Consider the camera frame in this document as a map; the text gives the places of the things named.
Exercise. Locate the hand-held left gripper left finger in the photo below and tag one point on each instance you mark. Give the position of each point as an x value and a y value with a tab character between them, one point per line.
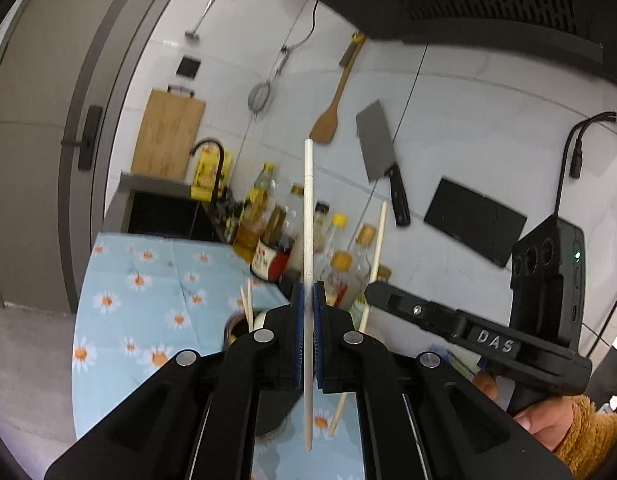
298	320

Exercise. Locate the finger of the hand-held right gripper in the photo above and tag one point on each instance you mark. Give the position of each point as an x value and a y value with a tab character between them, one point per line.
413	310

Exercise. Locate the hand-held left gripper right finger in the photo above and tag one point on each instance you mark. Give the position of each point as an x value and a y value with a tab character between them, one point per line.
318	330

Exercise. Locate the light wooden chopstick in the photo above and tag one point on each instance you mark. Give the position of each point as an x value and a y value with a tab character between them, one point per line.
377	250
247	305

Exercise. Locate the black utensil cup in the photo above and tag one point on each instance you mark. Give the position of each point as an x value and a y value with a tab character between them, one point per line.
278	410

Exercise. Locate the pale long chopstick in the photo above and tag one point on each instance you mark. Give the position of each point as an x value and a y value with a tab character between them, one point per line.
308	210

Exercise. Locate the person's right forearm yellow sleeve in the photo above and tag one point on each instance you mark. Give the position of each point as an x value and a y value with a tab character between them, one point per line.
583	440

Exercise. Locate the person's right hand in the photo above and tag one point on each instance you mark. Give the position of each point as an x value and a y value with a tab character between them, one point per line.
543	425

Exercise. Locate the pale spoon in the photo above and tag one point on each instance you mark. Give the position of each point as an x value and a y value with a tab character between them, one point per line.
259	320

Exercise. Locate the light green packet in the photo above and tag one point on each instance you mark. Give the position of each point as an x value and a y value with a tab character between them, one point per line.
463	360

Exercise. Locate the cluster of condiment bottles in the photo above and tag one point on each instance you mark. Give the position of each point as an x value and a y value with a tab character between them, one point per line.
268	240

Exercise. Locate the black rectangular board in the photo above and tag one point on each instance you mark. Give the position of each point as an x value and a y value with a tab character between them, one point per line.
473	220

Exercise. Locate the daisy print tablecloth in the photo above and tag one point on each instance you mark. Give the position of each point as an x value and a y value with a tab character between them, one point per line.
133	320

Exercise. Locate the black faucet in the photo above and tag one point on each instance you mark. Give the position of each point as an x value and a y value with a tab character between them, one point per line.
219	170

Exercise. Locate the yellow oil jug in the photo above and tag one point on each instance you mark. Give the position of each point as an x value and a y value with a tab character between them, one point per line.
206	175

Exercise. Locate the dark kitchen sink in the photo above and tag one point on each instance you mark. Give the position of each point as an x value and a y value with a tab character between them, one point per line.
158	215

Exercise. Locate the wooden spatula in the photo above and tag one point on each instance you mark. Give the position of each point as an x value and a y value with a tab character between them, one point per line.
324	127

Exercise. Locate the metal mesh strainer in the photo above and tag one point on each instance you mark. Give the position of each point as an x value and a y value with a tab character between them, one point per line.
261	97

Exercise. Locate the wooden cutting board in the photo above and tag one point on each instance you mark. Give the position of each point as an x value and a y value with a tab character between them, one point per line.
168	135

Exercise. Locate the grey door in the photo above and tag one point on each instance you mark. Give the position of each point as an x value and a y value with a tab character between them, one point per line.
33	185

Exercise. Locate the metal ladle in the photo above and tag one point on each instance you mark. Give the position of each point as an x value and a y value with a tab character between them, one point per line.
192	35

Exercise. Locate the black square wall plate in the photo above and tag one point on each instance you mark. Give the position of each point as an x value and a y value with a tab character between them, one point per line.
188	67

